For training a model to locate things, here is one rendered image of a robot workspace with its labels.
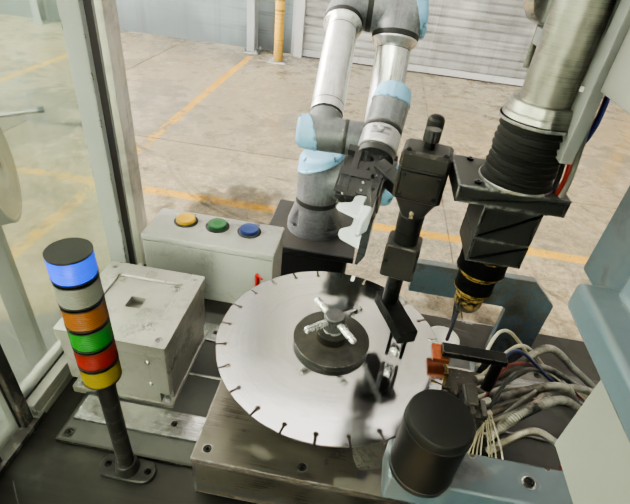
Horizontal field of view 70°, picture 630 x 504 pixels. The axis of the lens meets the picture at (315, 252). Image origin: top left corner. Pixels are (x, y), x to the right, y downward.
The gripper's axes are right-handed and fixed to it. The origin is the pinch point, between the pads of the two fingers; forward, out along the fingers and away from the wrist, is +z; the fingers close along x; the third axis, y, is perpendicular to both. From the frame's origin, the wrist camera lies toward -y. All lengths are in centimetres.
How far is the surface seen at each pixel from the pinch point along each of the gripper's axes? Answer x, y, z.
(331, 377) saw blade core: 9.8, -1.5, 22.8
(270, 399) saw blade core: 13.2, 4.9, 27.8
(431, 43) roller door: -369, 14, -444
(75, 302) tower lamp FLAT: 30.4, 23.9, 24.8
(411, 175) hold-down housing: 28.7, -5.6, 1.2
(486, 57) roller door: -381, -56, -448
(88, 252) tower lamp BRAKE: 33.2, 23.1, 20.2
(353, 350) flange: 8.0, -3.4, 18.2
